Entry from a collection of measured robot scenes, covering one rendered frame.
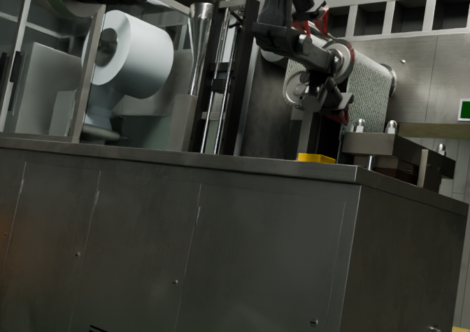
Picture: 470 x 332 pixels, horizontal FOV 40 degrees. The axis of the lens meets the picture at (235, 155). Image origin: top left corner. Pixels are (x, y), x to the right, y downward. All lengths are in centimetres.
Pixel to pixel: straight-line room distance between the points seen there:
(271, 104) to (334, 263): 86
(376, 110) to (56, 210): 118
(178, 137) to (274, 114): 41
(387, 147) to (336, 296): 46
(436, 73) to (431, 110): 12
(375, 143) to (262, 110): 55
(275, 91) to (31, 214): 102
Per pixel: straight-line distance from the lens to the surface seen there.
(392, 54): 233
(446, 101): 218
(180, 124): 250
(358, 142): 186
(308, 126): 196
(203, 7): 258
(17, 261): 262
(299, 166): 164
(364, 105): 205
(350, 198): 158
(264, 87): 226
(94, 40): 258
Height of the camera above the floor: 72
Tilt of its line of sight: 6 degrees up
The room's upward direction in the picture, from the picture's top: 10 degrees clockwise
